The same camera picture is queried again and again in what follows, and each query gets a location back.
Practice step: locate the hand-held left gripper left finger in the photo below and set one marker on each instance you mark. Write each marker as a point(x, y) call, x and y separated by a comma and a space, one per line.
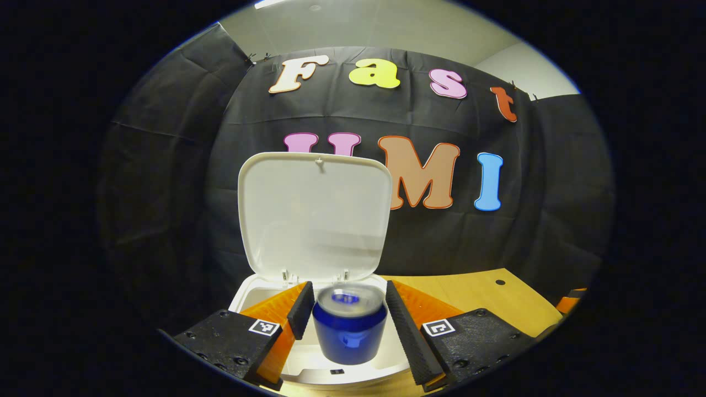
point(303, 311)

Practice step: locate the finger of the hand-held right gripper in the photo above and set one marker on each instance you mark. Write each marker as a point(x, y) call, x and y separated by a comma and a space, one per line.
point(568, 303)

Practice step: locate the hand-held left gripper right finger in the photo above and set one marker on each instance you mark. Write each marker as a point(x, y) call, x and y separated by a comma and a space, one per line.
point(408, 336)

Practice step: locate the blue pop can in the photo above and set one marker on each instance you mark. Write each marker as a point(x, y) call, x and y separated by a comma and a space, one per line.
point(350, 336)

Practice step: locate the white desktop garbage bin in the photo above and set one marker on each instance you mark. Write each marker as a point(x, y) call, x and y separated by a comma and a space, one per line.
point(314, 220)

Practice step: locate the wooden desktop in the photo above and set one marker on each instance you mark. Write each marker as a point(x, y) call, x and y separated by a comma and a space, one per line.
point(485, 298)

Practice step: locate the black backdrop cloth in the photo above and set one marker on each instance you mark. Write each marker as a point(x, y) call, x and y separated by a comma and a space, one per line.
point(551, 193)

